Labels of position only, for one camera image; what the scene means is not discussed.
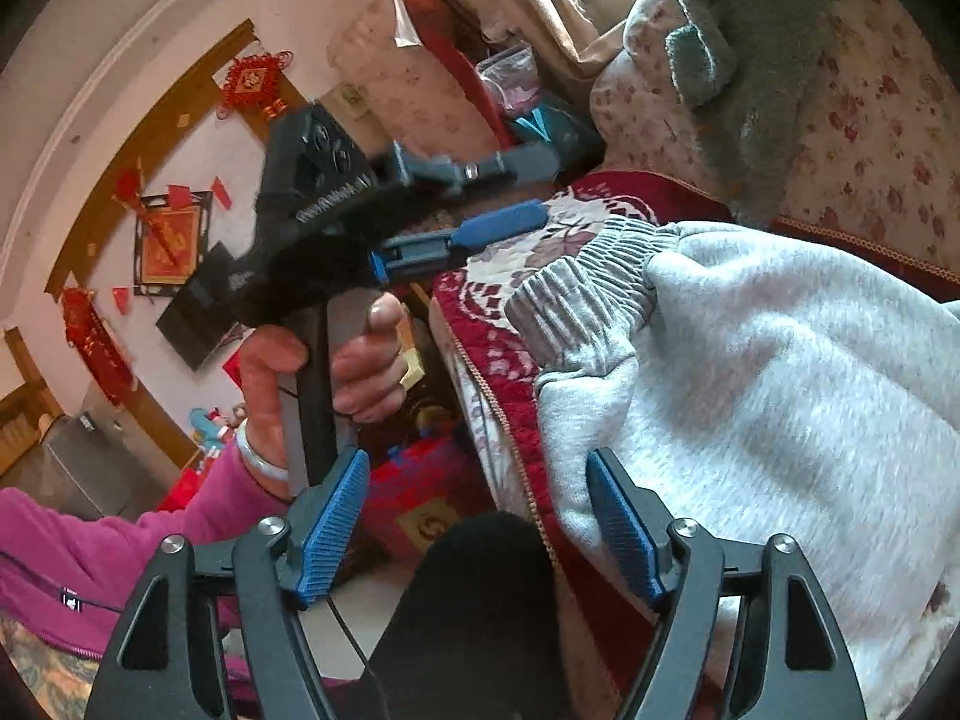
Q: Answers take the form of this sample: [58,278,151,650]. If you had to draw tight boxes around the floral patterned pillow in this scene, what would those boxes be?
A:
[780,0,960,256]

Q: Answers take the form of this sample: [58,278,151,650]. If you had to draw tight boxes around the red hanging decoration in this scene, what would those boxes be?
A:
[60,287,137,411]

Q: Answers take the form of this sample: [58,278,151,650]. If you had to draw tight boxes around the red door poster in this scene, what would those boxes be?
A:
[135,195,209,290]

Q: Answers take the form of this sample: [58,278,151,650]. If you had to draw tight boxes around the red knot wall decoration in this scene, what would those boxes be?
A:
[217,51,295,121]

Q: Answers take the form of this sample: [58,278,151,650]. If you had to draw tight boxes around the teal bag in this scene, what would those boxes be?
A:
[510,109,602,167]

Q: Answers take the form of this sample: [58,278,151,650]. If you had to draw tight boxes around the black cable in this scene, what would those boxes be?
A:
[326,596,376,680]

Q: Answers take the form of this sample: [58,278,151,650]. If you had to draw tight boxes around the red gift box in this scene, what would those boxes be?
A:
[360,431,542,565]

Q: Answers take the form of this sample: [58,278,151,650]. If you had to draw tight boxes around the grey pants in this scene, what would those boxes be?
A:
[504,214,960,720]

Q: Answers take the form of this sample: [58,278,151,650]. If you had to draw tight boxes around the patterned cloth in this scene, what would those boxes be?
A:
[0,610,104,720]

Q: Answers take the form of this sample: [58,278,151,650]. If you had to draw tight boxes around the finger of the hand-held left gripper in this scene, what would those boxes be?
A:
[371,199,551,286]
[390,139,561,196]

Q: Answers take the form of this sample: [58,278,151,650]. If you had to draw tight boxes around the person's left hand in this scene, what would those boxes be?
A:
[238,291,411,458]

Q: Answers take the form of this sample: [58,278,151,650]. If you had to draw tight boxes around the grey cabinet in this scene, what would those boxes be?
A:
[0,411,182,520]

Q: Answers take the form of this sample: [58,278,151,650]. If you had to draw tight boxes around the person's leg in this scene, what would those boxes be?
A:
[360,511,582,720]

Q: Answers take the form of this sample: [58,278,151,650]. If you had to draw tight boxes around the beige floral cushion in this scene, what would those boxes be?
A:
[330,4,500,166]

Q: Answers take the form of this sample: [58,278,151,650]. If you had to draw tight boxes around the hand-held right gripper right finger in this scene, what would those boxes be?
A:
[585,448,863,720]

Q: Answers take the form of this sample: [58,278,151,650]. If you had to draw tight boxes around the silver bracelet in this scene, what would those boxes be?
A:
[235,416,291,486]

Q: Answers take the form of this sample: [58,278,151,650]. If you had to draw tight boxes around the person's left forearm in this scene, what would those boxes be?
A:
[0,446,301,665]

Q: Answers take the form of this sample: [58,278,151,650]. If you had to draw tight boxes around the teal fleece jacket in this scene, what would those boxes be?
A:
[664,0,837,230]

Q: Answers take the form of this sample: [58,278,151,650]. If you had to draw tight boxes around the red cloth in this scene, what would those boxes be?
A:
[401,0,512,145]

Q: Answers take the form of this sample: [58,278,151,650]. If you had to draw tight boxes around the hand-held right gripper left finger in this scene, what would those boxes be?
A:
[84,448,372,720]

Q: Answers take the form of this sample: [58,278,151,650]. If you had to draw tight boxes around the pink plastic bag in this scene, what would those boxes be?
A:
[478,45,550,119]

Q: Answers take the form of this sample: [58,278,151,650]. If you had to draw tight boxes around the floral fleece blanket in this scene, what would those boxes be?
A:
[427,169,960,720]

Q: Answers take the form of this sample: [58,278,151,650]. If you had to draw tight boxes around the colourful toy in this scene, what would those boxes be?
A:
[186,405,250,475]

